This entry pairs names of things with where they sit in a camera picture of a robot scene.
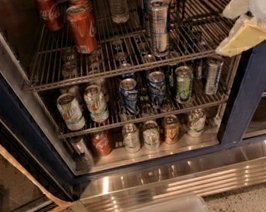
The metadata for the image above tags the white green can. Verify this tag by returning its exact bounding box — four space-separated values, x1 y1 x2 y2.
187 109 206 137
57 93 85 131
83 84 109 123
142 120 161 151
122 123 141 154

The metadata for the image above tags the clear water bottle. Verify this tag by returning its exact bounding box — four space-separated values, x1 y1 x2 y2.
108 0 129 24

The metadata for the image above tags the stainless steel fridge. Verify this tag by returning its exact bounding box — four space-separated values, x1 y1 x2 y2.
0 0 266 212

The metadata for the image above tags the silver slim can middle shelf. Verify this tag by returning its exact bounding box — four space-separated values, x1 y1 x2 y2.
204 55 224 95

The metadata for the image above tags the open glass fridge door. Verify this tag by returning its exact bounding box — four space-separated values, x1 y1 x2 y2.
0 69 74 212

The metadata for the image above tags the wire shelf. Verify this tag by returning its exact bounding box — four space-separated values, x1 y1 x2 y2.
36 48 253 143
28 0 233 92

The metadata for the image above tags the front red coke can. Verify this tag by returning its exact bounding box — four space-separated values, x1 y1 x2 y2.
66 5 98 54

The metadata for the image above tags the white green can left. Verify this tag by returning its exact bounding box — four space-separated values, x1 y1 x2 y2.
57 93 85 131

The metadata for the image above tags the middle wire shelf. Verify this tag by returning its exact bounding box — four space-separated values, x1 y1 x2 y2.
36 48 253 143

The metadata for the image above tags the blue pepsi can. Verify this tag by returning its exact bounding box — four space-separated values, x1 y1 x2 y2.
119 78 140 115
147 70 167 109

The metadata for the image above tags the red coke can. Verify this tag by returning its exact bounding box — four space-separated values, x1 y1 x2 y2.
68 0 93 12
66 5 98 54
91 131 112 156

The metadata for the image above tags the green can middle shelf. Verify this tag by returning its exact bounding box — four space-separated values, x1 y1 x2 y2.
175 66 193 103

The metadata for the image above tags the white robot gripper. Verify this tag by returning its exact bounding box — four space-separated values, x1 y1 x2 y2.
215 0 266 57

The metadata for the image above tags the gold brown can bottom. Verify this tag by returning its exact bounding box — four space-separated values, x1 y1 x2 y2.
162 114 180 145

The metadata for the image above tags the silver slim can bottom left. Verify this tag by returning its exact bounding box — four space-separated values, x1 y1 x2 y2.
70 136 92 161

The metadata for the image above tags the red coke can bottom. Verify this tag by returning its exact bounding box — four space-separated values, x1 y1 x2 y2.
91 131 112 156

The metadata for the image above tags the silver front redbull can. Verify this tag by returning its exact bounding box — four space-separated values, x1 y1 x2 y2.
148 0 170 57

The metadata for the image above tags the left red coca-cola can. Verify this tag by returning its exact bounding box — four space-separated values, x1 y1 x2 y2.
35 0 63 32

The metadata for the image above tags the blue pepsi can left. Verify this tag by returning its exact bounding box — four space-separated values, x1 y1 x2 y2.
119 78 140 115

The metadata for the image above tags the blue pepsi can right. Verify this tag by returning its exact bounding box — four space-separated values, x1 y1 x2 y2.
147 70 167 109

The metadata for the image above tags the white green can bottom right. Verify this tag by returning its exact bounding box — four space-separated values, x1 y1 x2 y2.
187 109 206 137

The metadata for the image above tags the top wire shelf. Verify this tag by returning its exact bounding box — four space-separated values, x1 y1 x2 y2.
28 0 233 92

